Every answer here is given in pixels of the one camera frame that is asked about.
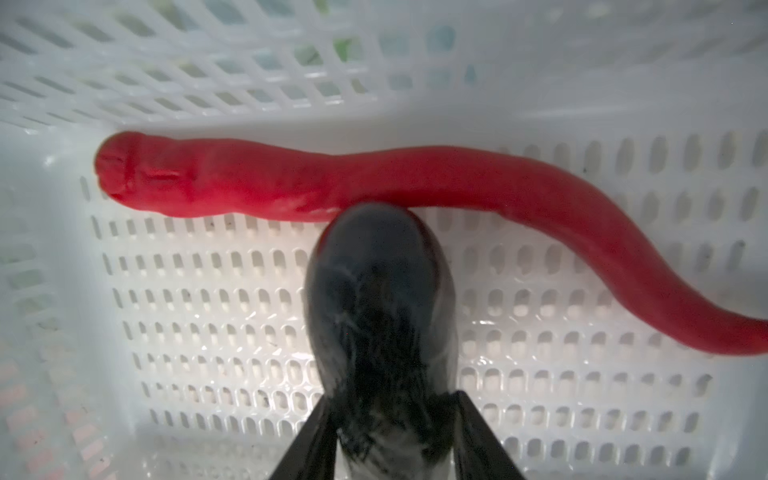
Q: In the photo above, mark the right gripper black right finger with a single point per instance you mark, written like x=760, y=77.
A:
x=477, y=452

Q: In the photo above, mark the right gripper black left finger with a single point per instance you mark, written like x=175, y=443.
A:
x=312, y=454

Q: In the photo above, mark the dark purple toy eggplant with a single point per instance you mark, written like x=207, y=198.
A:
x=380, y=311

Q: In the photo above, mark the white plastic basket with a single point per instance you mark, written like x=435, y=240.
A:
x=139, y=346

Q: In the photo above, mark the red toy chili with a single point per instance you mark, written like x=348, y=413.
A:
x=194, y=178

